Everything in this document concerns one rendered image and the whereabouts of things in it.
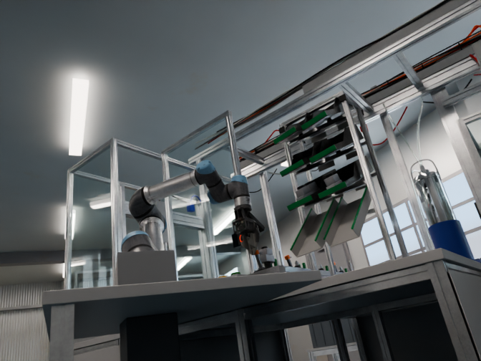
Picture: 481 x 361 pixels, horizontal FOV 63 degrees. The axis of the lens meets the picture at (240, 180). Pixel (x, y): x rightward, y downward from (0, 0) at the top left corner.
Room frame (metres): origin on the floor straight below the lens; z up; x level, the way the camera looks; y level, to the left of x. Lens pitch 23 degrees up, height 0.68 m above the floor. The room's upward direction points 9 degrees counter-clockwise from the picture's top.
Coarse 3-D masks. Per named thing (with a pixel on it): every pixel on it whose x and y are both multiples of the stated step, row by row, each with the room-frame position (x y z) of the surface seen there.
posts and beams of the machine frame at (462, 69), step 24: (480, 0) 1.49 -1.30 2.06; (432, 24) 1.62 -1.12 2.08; (408, 48) 1.74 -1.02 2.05; (360, 72) 1.89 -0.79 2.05; (408, 72) 1.97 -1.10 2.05; (456, 72) 2.03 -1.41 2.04; (312, 96) 2.05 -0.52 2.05; (360, 96) 2.16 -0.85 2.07; (408, 96) 2.20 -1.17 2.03; (456, 96) 2.07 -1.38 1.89; (264, 120) 2.26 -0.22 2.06; (312, 144) 2.63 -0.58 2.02; (264, 168) 2.90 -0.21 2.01; (264, 192) 2.98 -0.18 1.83
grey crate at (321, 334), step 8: (344, 320) 3.58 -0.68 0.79; (312, 328) 3.75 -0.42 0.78; (320, 328) 3.72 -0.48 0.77; (328, 328) 3.67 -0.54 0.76; (344, 328) 3.59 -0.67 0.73; (352, 328) 3.54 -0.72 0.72; (312, 336) 3.77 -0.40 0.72; (320, 336) 3.73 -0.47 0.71; (328, 336) 3.68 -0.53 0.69; (344, 336) 3.60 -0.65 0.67; (352, 336) 3.55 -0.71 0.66; (312, 344) 3.79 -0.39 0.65; (320, 344) 3.74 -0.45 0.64; (328, 344) 3.69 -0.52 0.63
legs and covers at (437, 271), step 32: (352, 288) 1.28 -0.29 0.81; (384, 288) 1.22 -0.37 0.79; (448, 288) 1.12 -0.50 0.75; (480, 288) 1.43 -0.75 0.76; (224, 320) 1.59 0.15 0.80; (320, 320) 2.87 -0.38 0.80; (448, 320) 1.13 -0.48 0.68; (480, 320) 1.26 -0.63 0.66; (192, 352) 2.36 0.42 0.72; (224, 352) 2.57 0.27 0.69; (256, 352) 1.57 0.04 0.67; (288, 352) 3.05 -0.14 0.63; (384, 352) 2.64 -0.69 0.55; (480, 352) 1.12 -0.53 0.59
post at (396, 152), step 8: (384, 120) 2.36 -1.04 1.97; (384, 128) 2.37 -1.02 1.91; (392, 128) 2.37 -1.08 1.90; (392, 136) 2.35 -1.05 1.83; (392, 144) 2.36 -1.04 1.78; (392, 152) 2.37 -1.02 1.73; (400, 152) 2.35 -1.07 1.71; (400, 160) 2.35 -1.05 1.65; (400, 168) 2.36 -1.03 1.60; (408, 176) 2.34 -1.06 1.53; (408, 184) 2.35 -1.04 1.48; (408, 192) 2.36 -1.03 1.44; (416, 200) 2.34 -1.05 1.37; (416, 208) 2.36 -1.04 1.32; (416, 216) 2.36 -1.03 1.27; (424, 232) 2.36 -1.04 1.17; (424, 240) 2.36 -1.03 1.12
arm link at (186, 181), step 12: (204, 168) 1.54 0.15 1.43; (168, 180) 1.62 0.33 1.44; (180, 180) 1.60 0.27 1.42; (192, 180) 1.59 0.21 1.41; (204, 180) 1.59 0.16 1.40; (216, 180) 1.60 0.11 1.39; (144, 192) 1.65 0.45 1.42; (156, 192) 1.65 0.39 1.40; (168, 192) 1.64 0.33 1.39; (132, 204) 1.69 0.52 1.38; (144, 204) 1.69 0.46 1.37
